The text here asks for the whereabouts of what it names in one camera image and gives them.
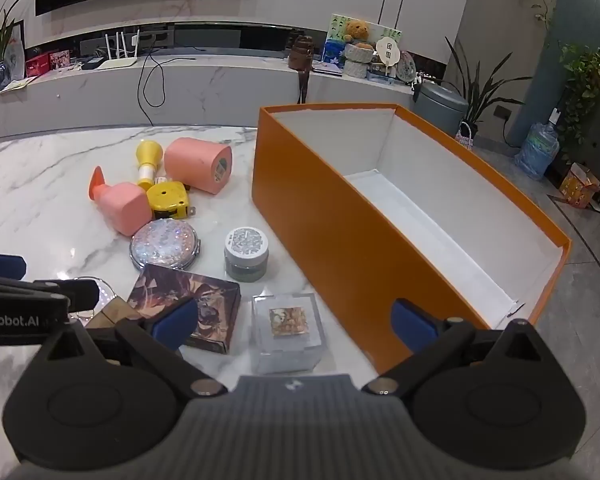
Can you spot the orange cardboard box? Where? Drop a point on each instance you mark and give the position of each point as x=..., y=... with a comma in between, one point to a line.
x=330, y=240

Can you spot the pink cylinder container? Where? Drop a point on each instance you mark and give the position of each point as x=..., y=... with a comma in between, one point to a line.
x=190, y=162

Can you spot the framed picture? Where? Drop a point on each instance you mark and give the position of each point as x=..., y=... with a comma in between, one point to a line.
x=15, y=55

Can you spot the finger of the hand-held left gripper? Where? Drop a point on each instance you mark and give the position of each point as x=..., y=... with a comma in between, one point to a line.
x=2, y=266
x=80, y=292

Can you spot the flat book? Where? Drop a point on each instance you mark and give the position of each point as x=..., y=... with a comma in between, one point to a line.
x=326, y=70

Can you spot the pastel woven handbag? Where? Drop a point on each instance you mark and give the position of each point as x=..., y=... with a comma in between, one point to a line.
x=464, y=137

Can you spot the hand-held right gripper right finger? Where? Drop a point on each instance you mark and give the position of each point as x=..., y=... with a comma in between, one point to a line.
x=410, y=325

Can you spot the wall outlet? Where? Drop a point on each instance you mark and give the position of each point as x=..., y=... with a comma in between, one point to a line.
x=503, y=112

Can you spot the pothos plant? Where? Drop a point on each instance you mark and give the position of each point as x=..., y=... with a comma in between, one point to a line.
x=587, y=67

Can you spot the glitter compact mirror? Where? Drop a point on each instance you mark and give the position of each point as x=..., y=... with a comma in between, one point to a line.
x=162, y=242

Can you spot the dark patterned card box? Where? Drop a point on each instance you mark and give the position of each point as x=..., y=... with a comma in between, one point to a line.
x=215, y=310

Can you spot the clear acrylic cube box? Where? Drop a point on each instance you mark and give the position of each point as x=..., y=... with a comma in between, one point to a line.
x=287, y=350

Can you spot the round white hand fan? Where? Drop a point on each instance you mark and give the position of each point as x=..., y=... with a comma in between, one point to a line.
x=387, y=51

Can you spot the white router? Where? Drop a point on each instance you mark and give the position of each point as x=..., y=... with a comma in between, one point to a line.
x=117, y=64

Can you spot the round patterned hand fan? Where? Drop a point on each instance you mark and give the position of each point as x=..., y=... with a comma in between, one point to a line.
x=407, y=66

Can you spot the grey pedal trash can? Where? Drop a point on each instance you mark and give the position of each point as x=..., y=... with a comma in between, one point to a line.
x=440, y=105

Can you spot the large blue water bottle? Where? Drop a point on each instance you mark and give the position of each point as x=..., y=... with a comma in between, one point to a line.
x=535, y=150

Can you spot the colourful cardboard box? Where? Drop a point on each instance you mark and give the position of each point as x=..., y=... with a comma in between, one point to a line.
x=577, y=187

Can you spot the yellow bottle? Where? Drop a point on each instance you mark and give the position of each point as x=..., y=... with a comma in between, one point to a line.
x=149, y=152

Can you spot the glass jar glitter lid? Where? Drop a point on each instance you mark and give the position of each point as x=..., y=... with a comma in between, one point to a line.
x=245, y=260

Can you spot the long-leaf potted plant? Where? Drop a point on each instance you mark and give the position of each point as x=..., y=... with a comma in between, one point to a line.
x=475, y=92

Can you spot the white woven basket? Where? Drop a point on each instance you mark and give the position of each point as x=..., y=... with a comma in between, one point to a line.
x=356, y=62

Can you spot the yellow tape measure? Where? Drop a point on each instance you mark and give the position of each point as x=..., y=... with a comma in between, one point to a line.
x=167, y=197

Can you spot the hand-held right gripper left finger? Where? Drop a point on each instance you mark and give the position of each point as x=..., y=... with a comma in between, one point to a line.
x=172, y=322

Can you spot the brown leather bag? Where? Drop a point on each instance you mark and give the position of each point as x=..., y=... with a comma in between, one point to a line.
x=300, y=57

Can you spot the pink pump bottle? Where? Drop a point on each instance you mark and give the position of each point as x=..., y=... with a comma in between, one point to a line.
x=122, y=207

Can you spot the gold brown box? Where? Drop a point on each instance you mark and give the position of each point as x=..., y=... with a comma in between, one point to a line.
x=115, y=312

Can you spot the brown teddy bear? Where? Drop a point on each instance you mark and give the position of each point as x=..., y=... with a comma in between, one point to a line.
x=357, y=29

